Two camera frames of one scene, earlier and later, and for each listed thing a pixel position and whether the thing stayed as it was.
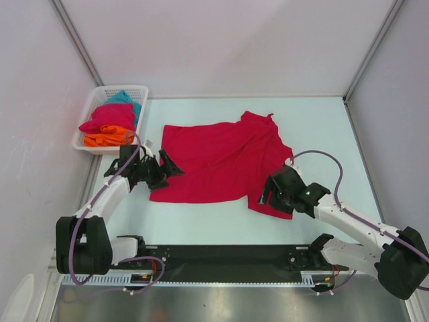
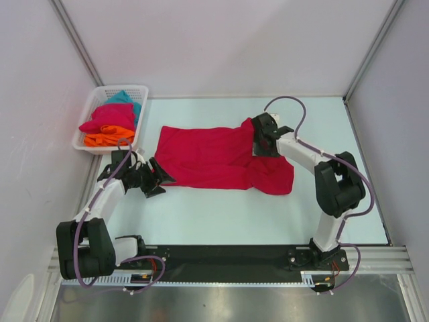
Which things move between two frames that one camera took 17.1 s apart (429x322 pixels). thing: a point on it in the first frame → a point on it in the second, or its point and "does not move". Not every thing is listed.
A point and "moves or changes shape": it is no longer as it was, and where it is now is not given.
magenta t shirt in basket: [120, 115] does not move
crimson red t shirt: [224, 162] moves or changes shape
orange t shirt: [109, 135] does not move
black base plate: [227, 263] does not move
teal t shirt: [122, 98] does not move
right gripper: [269, 185] → [257, 149]
